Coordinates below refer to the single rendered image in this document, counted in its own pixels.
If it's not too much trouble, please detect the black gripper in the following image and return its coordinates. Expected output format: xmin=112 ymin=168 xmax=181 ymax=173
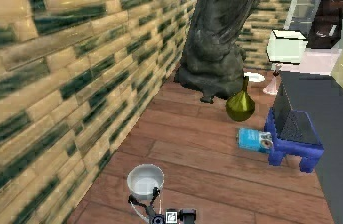
xmin=127 ymin=186 xmax=166 ymax=224

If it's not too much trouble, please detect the white bowl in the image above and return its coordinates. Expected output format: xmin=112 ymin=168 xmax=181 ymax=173
xmin=126 ymin=163 xmax=165 ymax=202

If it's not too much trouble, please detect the olive green vase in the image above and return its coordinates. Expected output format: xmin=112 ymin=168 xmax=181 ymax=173
xmin=225 ymin=75 xmax=256 ymax=123

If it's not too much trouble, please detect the white plate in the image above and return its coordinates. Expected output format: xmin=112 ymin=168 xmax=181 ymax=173
xmin=244 ymin=71 xmax=266 ymax=84

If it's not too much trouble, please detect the dark grey draped cloth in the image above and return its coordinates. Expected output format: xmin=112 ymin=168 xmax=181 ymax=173
xmin=174 ymin=0 xmax=261 ymax=105

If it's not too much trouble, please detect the pink glass bottle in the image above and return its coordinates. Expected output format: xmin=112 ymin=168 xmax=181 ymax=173
xmin=262 ymin=62 xmax=283 ymax=96

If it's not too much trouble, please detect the white box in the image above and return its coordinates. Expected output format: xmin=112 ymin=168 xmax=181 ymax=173
xmin=265 ymin=29 xmax=309 ymax=65

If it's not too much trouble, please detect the pink table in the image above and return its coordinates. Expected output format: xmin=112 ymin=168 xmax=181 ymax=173
xmin=279 ymin=47 xmax=342 ymax=76

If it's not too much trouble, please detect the white framed window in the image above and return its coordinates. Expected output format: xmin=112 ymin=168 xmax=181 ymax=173
xmin=283 ymin=0 xmax=321 ymax=37

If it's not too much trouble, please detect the dark brown shelf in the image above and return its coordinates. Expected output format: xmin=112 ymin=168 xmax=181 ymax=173
xmin=306 ymin=0 xmax=343 ymax=50

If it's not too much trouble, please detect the blue camera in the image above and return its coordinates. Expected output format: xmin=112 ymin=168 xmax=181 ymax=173
xmin=236 ymin=127 xmax=274 ymax=155

